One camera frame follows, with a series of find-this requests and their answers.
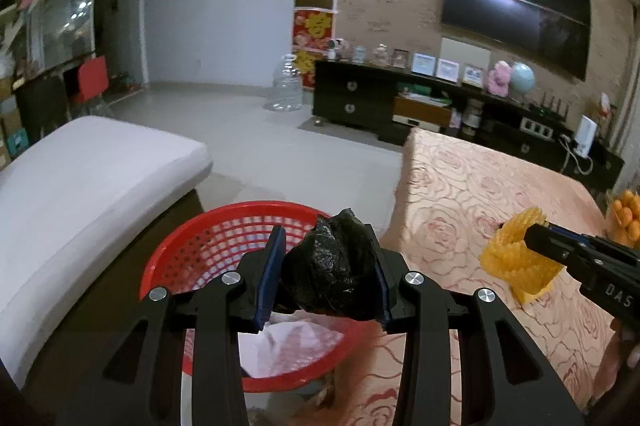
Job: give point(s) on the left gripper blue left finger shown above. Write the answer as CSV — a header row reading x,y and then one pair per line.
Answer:
x,y
266,275

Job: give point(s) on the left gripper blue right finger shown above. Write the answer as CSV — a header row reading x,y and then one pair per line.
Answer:
x,y
385,272

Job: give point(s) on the black plastic bag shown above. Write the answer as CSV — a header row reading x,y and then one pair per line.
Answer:
x,y
333,272

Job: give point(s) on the white paper sheet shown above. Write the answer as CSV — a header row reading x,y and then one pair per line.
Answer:
x,y
288,343

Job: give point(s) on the yellow foam fruit net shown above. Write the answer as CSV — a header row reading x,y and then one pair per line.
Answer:
x,y
507,257

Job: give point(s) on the person right hand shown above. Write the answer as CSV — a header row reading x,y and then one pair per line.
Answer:
x,y
622,350

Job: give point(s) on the glass bowl of oranges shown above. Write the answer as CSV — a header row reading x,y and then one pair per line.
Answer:
x,y
622,219

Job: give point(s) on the rose pattern tablecloth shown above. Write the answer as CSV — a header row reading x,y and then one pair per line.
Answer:
x,y
460,216

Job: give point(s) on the white router box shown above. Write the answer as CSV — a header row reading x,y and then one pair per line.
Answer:
x,y
584,136

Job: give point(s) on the large clear water jug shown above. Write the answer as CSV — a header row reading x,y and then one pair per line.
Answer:
x,y
287,86

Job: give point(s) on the black tv cabinet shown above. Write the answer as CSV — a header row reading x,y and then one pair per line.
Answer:
x,y
388,102

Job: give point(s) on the light blue globe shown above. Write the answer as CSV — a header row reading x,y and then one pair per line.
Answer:
x,y
522,81

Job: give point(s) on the white cushioned sofa seat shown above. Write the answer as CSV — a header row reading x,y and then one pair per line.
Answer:
x,y
70,205

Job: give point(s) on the pink plush toy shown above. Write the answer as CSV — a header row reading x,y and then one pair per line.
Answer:
x,y
498,79

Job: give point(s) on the blue framed picture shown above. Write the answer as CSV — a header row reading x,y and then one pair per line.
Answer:
x,y
423,64

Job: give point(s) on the red yellow festive poster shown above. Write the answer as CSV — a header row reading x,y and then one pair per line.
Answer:
x,y
312,31

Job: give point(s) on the red chair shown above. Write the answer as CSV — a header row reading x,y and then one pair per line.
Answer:
x,y
92,80

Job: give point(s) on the stacked cardboard boxes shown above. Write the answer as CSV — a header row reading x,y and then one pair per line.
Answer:
x,y
14,139

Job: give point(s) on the wall mounted black television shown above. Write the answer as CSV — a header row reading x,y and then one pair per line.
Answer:
x,y
556,32

